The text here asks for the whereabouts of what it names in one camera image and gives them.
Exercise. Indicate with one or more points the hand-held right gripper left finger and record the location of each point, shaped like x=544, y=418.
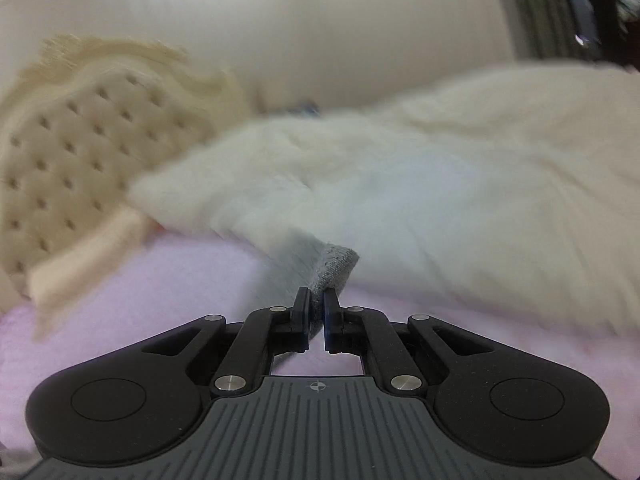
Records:
x=302, y=310

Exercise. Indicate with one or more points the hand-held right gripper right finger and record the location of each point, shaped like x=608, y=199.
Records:
x=330, y=312

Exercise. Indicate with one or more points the grey pants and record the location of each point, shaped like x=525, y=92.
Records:
x=335, y=265

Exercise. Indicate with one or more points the purple patterned bed sheet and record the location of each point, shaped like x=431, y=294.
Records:
x=165, y=290

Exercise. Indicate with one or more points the white duvet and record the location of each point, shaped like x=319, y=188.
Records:
x=425, y=180

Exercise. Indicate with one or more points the beige tufted headboard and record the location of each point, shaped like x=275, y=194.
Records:
x=75, y=160

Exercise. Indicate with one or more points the striped curtain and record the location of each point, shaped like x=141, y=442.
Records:
x=537, y=5

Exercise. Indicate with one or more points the dark furniture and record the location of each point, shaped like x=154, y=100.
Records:
x=600, y=5

